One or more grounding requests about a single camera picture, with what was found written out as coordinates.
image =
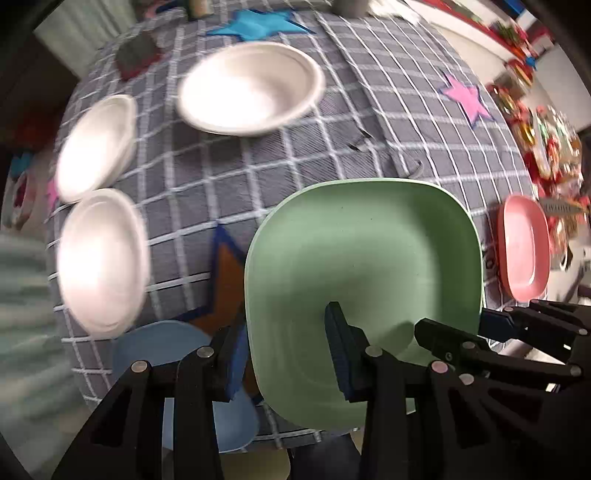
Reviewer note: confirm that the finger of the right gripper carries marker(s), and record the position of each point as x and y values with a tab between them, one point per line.
540	318
471	354

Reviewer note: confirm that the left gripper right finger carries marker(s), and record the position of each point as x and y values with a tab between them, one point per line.
409	431

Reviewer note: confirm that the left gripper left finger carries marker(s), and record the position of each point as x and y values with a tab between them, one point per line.
122	438

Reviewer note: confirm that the pink square plate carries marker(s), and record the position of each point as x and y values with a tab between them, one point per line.
524	253

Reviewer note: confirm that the green square plate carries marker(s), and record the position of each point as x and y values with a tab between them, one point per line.
391	252

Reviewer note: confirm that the white paper bowl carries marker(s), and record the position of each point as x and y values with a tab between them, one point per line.
103	263
98	148
249	89

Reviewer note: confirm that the pale green curtain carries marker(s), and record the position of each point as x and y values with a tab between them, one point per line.
42	408

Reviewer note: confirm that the blue square plate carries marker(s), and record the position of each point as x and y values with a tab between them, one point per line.
200	379

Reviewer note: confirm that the red festive decorations pile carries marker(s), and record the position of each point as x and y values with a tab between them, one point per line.
549	143

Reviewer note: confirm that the pet food bowl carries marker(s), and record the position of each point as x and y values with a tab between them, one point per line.
20	196

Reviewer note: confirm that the grey checked tablecloth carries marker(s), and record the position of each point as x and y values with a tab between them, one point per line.
382	116

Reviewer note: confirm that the red phone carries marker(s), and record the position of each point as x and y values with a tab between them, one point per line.
136	55

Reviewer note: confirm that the green lidded jar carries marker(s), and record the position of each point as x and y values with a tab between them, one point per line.
197	9

